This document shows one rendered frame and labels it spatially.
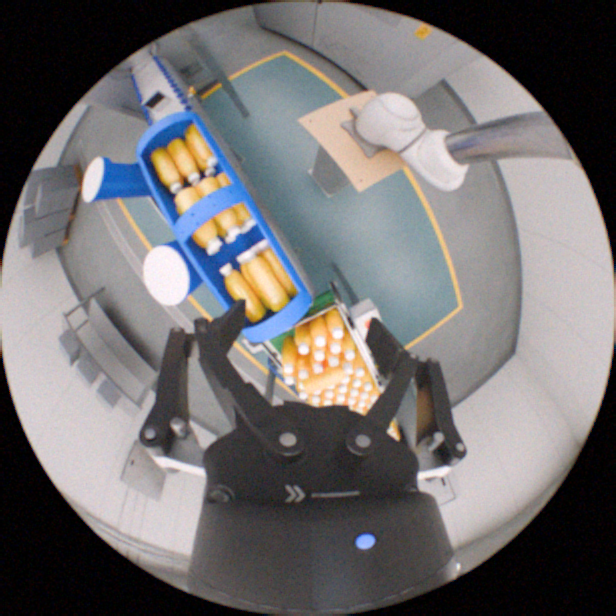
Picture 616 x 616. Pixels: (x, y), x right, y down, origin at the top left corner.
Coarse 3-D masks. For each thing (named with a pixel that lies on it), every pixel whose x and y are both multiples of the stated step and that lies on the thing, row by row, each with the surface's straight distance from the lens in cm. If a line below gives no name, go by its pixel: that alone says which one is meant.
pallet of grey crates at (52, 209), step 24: (48, 168) 419; (72, 168) 427; (24, 192) 418; (48, 192) 357; (72, 192) 378; (24, 216) 386; (48, 216) 384; (72, 216) 412; (24, 240) 389; (48, 240) 418
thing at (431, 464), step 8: (424, 440) 11; (432, 440) 10; (440, 440) 10; (416, 448) 11; (424, 448) 10; (432, 448) 11; (424, 456) 10; (432, 456) 10; (424, 464) 10; (432, 464) 10; (440, 464) 10; (424, 472) 10; (432, 472) 10; (440, 472) 11
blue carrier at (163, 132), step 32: (160, 128) 78; (224, 160) 70; (160, 192) 86; (224, 192) 60; (192, 224) 59; (256, 224) 77; (192, 256) 64; (224, 256) 83; (224, 288) 79; (288, 320) 61
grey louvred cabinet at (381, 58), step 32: (320, 0) 217; (288, 32) 287; (320, 32) 239; (352, 32) 205; (384, 32) 181; (416, 32) 163; (352, 64) 223; (384, 64) 192; (416, 64) 170; (448, 64) 186; (416, 96) 248
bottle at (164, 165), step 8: (160, 152) 85; (168, 152) 87; (152, 160) 86; (160, 160) 82; (168, 160) 82; (160, 168) 81; (168, 168) 79; (176, 168) 81; (160, 176) 80; (168, 176) 78; (176, 176) 78; (168, 184) 78
